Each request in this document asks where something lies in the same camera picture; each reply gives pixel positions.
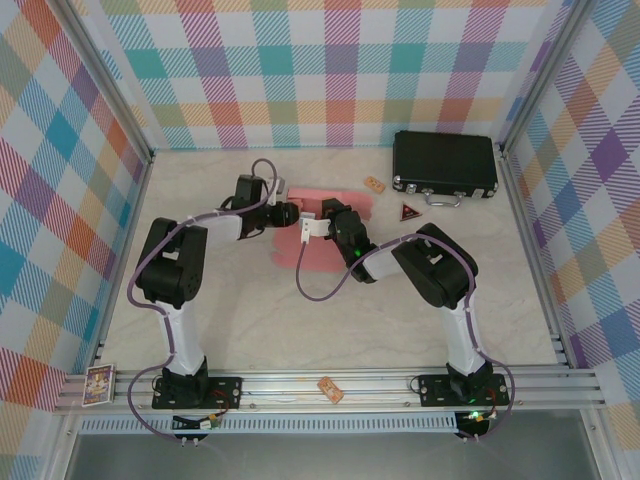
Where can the aluminium frame mounting rail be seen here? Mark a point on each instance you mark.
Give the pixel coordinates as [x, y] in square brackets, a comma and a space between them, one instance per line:
[280, 390]

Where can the aluminium frame side rail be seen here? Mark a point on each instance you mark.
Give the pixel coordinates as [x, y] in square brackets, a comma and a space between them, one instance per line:
[536, 260]
[122, 260]

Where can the red black triangular badge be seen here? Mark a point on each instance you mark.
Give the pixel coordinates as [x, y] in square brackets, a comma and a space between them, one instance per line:
[409, 213]

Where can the aluminium frame post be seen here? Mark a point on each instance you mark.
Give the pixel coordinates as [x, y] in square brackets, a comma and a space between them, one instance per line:
[106, 75]
[539, 75]

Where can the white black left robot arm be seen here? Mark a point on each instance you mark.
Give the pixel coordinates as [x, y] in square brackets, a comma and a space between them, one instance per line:
[182, 340]

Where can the small orange printed card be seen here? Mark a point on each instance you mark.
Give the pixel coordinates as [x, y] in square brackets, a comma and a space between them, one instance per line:
[330, 390]
[374, 184]

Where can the pink paper box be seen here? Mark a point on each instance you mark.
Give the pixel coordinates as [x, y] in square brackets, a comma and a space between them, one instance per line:
[312, 255]

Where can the purple playing card box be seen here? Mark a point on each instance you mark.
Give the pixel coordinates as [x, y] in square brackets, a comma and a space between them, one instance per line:
[99, 385]

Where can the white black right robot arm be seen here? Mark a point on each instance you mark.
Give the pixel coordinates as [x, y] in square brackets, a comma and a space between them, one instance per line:
[435, 270]

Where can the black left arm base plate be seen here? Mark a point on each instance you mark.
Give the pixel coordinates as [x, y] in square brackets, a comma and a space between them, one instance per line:
[227, 390]

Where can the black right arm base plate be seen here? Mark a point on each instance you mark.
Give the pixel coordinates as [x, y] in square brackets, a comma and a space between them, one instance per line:
[430, 390]

